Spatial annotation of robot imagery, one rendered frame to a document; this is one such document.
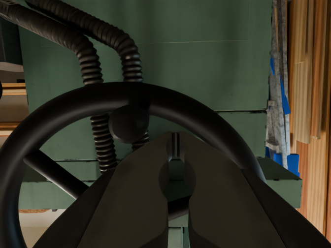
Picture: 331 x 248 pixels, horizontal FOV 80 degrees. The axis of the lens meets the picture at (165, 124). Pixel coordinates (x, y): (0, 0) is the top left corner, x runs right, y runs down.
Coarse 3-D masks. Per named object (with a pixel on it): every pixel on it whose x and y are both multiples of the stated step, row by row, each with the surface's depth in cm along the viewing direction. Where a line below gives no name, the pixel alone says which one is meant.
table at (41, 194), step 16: (272, 160) 48; (32, 176) 42; (272, 176) 39; (288, 176) 38; (32, 192) 39; (48, 192) 39; (64, 192) 39; (176, 192) 33; (288, 192) 38; (32, 208) 40; (48, 208) 40; (64, 208) 40; (176, 224) 29
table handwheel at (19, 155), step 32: (64, 96) 18; (96, 96) 17; (128, 96) 17; (160, 96) 17; (32, 128) 18; (192, 128) 18; (224, 128) 17; (0, 160) 18; (32, 160) 19; (256, 160) 18; (0, 192) 19; (0, 224) 20
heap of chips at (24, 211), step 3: (21, 210) 41; (24, 210) 41; (27, 210) 41; (30, 210) 41; (33, 210) 41; (36, 210) 41; (39, 210) 42; (42, 210) 42; (45, 210) 42; (48, 210) 45; (24, 213) 42; (27, 213) 42
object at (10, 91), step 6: (6, 84) 233; (12, 84) 232; (18, 84) 232; (24, 84) 232; (6, 90) 235; (12, 90) 235; (18, 90) 234; (24, 90) 234; (0, 126) 240; (6, 126) 240; (12, 126) 240; (0, 132) 235; (6, 132) 235; (54, 210) 303
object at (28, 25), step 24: (0, 0) 25; (48, 0) 24; (24, 24) 24; (48, 24) 23; (72, 24) 24; (96, 24) 23; (72, 48) 23; (120, 48) 22; (96, 72) 23; (96, 120) 24; (96, 144) 25; (144, 144) 25
